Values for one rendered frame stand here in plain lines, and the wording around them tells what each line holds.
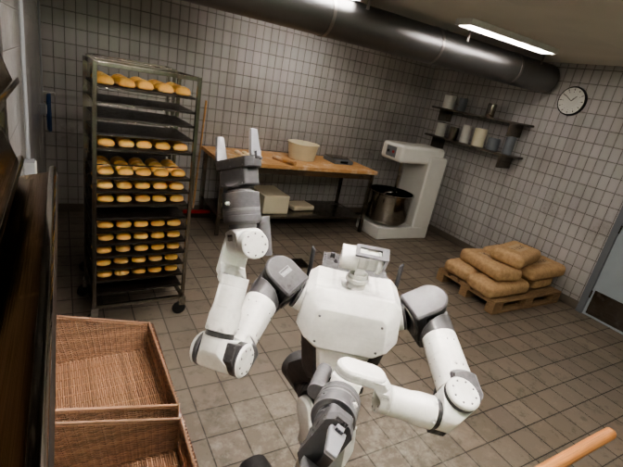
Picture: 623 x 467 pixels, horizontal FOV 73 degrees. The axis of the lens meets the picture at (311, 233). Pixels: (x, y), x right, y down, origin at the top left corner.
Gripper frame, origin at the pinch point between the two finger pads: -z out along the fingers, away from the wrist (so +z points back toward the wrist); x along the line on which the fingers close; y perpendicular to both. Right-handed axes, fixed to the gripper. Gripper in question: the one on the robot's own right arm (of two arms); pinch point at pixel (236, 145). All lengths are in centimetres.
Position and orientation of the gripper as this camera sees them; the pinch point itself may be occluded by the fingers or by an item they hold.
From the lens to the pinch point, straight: 101.1
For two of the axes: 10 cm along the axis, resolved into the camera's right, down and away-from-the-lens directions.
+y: -5.6, 0.6, -8.3
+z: 0.7, 10.0, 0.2
